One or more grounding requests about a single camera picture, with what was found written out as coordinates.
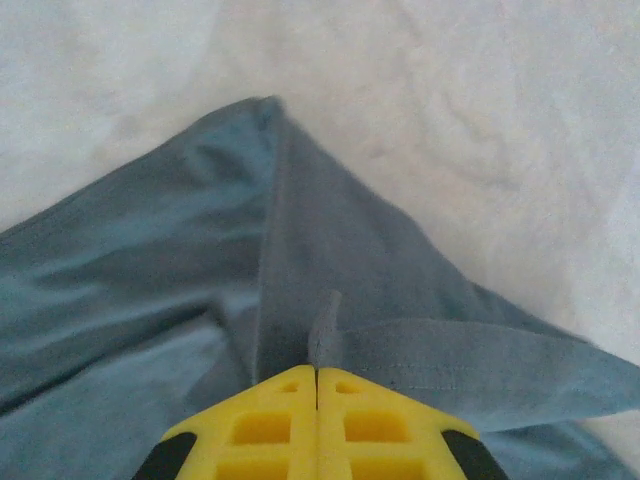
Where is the blue-grey t-shirt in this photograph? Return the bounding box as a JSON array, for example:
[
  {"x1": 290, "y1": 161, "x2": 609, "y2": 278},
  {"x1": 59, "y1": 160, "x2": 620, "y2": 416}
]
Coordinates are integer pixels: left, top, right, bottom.
[{"x1": 0, "y1": 94, "x2": 640, "y2": 480}]

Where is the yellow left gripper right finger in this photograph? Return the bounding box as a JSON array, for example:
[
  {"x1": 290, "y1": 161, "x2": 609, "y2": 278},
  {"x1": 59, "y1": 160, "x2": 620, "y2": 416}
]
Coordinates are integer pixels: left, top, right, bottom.
[{"x1": 316, "y1": 367, "x2": 511, "y2": 480}]

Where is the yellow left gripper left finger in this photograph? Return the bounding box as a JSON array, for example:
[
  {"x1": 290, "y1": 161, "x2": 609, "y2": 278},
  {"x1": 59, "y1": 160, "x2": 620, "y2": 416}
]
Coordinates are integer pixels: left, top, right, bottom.
[{"x1": 132, "y1": 364, "x2": 319, "y2": 480}]

